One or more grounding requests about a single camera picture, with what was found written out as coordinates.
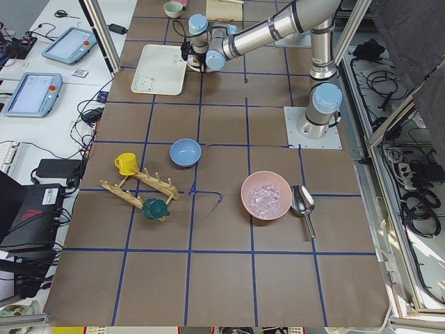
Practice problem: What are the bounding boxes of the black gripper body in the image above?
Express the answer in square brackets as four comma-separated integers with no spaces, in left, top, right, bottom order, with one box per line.
[191,53,207,70]

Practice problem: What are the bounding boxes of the yellow mug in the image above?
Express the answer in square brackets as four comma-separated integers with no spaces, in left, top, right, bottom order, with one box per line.
[114,152,139,176]

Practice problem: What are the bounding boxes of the cream bear tray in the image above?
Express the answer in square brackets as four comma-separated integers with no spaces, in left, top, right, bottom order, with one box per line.
[130,45,186,96]

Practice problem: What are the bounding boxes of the white round plate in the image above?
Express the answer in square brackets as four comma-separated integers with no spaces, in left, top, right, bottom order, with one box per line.
[186,55,213,73]

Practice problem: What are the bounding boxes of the lower blue teach pendant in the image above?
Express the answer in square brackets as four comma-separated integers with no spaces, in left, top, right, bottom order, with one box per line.
[4,72,63,118]

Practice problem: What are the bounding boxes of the blue bowl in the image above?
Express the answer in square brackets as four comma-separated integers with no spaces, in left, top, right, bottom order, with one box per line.
[170,138,202,167]

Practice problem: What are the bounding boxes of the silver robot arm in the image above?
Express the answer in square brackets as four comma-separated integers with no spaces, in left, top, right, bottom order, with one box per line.
[181,1,343,140]

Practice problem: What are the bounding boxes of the metal scoop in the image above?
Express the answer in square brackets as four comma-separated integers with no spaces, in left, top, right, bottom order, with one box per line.
[291,184,316,239]

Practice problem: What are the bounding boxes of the wooden cutting board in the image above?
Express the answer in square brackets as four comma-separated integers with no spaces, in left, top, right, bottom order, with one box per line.
[205,0,244,22]

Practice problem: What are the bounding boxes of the black power adapter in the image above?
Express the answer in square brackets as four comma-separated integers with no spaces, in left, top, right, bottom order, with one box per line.
[35,159,81,179]

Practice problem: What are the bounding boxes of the wooden dish rack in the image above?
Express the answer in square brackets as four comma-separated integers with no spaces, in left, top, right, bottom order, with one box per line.
[99,167,181,223]

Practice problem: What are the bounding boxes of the white power strip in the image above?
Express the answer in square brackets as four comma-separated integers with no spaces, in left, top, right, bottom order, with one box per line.
[397,162,416,191]

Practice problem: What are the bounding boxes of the blue teach pendant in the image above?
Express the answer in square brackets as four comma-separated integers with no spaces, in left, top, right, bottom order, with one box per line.
[4,72,63,118]
[42,26,97,65]

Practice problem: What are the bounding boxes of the pink bowl with ice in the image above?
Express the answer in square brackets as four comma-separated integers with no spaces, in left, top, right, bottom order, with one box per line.
[241,170,292,221]

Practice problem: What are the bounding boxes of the upper blue teach pendant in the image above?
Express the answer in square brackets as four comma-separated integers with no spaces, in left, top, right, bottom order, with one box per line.
[42,26,97,65]

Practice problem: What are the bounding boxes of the black scissors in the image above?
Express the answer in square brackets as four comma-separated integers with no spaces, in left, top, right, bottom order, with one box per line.
[54,10,79,19]

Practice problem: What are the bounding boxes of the aluminium frame post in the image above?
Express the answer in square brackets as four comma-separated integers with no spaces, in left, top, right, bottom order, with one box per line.
[79,0,121,74]

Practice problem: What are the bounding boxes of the white keyboard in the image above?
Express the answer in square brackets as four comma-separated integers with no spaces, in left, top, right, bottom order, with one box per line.
[0,141,23,176]

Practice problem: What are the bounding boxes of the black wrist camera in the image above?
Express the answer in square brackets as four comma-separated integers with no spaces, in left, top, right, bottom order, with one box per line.
[180,41,191,61]

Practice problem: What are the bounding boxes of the mint green cup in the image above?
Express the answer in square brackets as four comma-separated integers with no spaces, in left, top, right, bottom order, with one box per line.
[163,1,184,19]

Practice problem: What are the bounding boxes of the black computer box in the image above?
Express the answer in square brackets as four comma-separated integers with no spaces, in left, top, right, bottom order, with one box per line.
[1,172,65,253]

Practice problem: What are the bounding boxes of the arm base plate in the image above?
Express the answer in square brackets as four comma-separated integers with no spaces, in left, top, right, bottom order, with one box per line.
[284,106,342,150]
[274,31,312,48]

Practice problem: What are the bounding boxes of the dark green mug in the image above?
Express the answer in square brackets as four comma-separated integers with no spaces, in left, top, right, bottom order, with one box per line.
[142,198,170,220]

